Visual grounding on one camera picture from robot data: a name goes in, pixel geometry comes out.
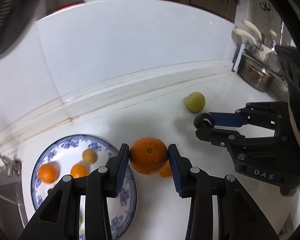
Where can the blue patterned white plate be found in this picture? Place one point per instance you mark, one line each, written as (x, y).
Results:
(64, 150)

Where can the large steel stockpot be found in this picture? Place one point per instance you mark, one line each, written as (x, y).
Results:
(255, 75)

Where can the chrome gooseneck faucet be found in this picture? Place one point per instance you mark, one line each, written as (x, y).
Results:
(11, 165)

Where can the green round fruit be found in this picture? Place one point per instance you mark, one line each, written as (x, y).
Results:
(195, 101)

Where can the brass colander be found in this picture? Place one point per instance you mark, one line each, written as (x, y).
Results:
(4, 17)

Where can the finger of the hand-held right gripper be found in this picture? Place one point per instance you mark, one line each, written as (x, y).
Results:
(227, 120)
(215, 136)

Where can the steel sink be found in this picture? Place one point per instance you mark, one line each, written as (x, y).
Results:
(4, 200)

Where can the dark plum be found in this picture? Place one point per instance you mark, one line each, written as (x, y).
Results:
(202, 120)

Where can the large orange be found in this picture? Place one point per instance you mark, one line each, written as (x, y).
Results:
(147, 155)

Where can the small yellow round fruit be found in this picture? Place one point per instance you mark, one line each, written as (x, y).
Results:
(89, 156)

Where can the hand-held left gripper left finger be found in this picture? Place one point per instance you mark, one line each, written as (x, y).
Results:
(122, 170)

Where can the small orange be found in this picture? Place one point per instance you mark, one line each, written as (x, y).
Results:
(166, 172)
(78, 171)
(47, 173)

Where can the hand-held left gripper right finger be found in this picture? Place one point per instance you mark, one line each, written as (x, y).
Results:
(176, 172)

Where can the black scissors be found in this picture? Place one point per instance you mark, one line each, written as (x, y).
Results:
(265, 6)

